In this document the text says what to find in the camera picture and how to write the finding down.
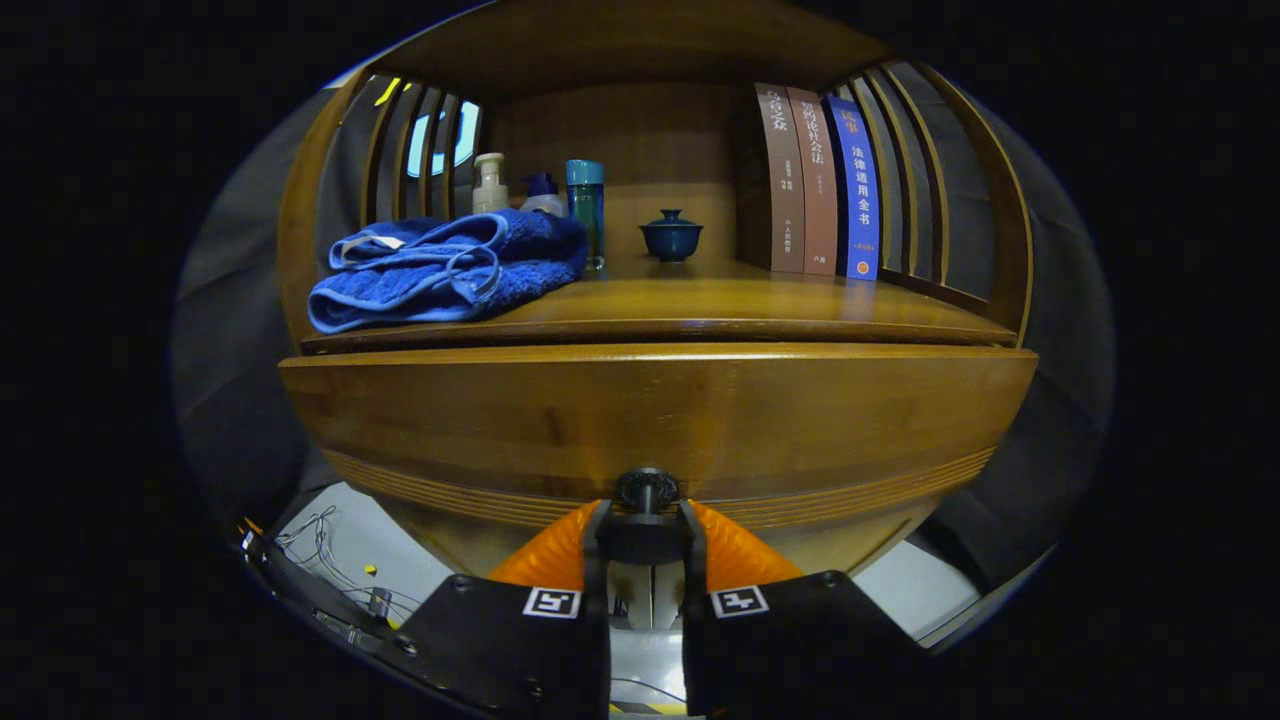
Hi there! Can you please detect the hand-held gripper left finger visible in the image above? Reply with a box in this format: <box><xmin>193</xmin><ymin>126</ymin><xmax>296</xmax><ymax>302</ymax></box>
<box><xmin>385</xmin><ymin>498</ymin><xmax>613</xmax><ymax>720</ymax></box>

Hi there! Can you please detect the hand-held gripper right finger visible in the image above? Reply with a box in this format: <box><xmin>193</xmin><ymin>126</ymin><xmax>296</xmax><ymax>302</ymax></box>
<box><xmin>680</xmin><ymin>498</ymin><xmax>936</xmax><ymax>719</ymax></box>

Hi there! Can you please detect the black drawer knob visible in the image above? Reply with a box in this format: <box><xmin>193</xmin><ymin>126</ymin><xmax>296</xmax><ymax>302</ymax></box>
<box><xmin>597</xmin><ymin>466</ymin><xmax>694</xmax><ymax>567</ymax></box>

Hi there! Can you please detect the wooden drawer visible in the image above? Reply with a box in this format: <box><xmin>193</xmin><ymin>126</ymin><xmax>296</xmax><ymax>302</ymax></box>
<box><xmin>278</xmin><ymin>343</ymin><xmax>1039</xmax><ymax>576</ymax></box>

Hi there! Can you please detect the wooden countertop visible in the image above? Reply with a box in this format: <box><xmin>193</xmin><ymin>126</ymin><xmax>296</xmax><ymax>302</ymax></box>
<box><xmin>300</xmin><ymin>255</ymin><xmax>1019</xmax><ymax>356</ymax></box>

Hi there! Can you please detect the wooden cabinet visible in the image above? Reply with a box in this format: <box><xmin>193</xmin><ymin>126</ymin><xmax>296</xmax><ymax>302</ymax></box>
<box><xmin>275</xmin><ymin>0</ymin><xmax>1041</xmax><ymax>581</ymax></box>

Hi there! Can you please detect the blue folded towel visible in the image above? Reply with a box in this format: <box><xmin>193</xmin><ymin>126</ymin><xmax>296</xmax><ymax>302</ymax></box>
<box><xmin>307</xmin><ymin>208</ymin><xmax>589</xmax><ymax>334</ymax></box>

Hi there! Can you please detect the blue lidded teacup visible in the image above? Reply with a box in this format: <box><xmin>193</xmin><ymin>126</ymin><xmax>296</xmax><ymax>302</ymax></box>
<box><xmin>640</xmin><ymin>209</ymin><xmax>704</xmax><ymax>264</ymax></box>

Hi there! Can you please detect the white bottle blue cap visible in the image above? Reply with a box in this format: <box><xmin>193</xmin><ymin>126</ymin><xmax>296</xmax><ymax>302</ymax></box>
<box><xmin>520</xmin><ymin>172</ymin><xmax>567</xmax><ymax>217</ymax></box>

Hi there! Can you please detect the blue book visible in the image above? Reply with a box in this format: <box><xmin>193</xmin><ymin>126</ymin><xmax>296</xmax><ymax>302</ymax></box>
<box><xmin>822</xmin><ymin>94</ymin><xmax>881</xmax><ymax>282</ymax></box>

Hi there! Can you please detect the teal blue bottle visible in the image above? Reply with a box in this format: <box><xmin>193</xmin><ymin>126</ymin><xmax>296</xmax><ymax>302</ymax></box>
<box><xmin>566</xmin><ymin>159</ymin><xmax>607</xmax><ymax>276</ymax></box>

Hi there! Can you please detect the white pump bottle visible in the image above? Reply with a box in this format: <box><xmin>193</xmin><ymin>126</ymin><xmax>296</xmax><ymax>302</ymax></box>
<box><xmin>472</xmin><ymin>152</ymin><xmax>509</xmax><ymax>214</ymax></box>

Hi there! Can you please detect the reddish brown book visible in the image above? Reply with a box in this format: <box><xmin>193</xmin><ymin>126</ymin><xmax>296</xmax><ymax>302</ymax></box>
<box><xmin>786</xmin><ymin>86</ymin><xmax>841</xmax><ymax>277</ymax></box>

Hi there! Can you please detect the dark brown book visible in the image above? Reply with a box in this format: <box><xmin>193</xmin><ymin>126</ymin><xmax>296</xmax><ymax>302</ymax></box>
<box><xmin>752</xmin><ymin>82</ymin><xmax>807</xmax><ymax>274</ymax></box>

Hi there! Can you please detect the white cable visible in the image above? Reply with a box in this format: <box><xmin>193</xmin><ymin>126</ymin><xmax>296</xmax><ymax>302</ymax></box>
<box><xmin>275</xmin><ymin>505</ymin><xmax>421</xmax><ymax>621</ymax></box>

